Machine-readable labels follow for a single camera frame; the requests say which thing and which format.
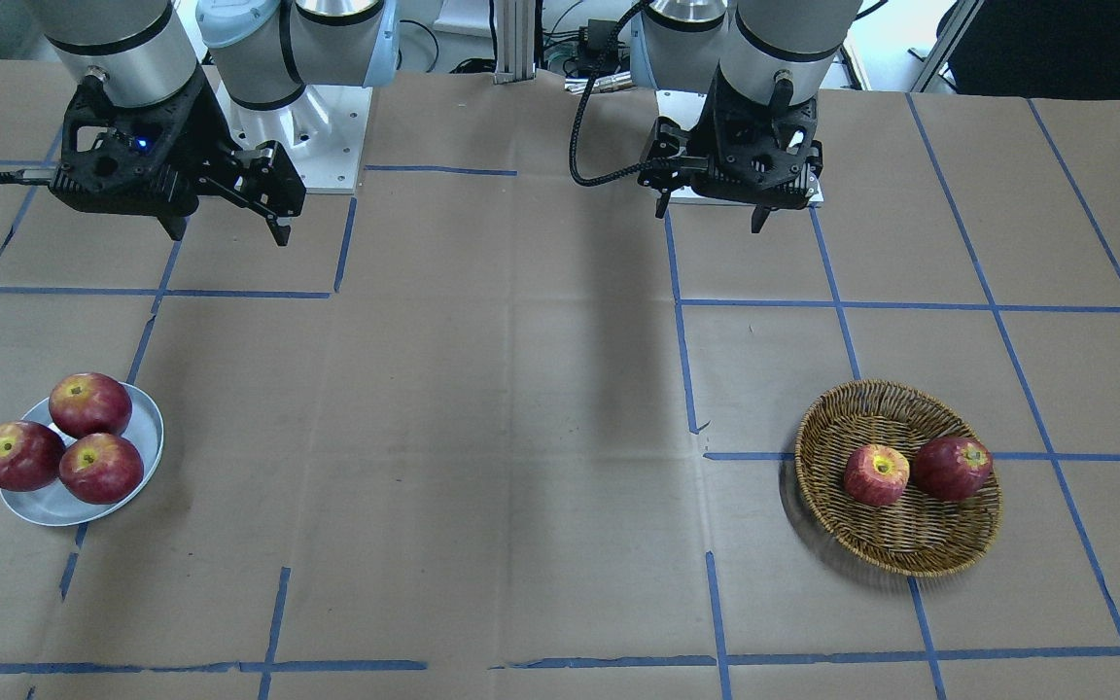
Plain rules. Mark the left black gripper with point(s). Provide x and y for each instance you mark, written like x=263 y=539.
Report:
x=666 y=153

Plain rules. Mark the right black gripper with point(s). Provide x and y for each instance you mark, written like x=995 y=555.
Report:
x=207 y=133

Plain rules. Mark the red apple yellowish side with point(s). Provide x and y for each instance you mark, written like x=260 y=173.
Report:
x=876 y=475

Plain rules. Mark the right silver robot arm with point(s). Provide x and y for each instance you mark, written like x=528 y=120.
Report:
x=266 y=52

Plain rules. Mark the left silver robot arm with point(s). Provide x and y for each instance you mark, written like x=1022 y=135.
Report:
x=759 y=66

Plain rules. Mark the light blue plate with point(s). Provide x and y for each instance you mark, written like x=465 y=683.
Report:
x=54 y=506

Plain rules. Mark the red apple plate back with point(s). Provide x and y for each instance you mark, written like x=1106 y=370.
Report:
x=88 y=403

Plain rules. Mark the red apple plate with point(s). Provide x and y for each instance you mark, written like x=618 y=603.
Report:
x=101 y=469
x=29 y=456
x=88 y=403

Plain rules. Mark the red apple plate front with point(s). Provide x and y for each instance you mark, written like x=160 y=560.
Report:
x=101 y=469

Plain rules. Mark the woven wicker basket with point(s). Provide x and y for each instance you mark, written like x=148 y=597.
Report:
x=918 y=535

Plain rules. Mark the dark red apple basket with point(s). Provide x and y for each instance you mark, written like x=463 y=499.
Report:
x=951 y=468

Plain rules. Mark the aluminium frame post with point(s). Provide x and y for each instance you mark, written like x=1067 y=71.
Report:
x=516 y=35

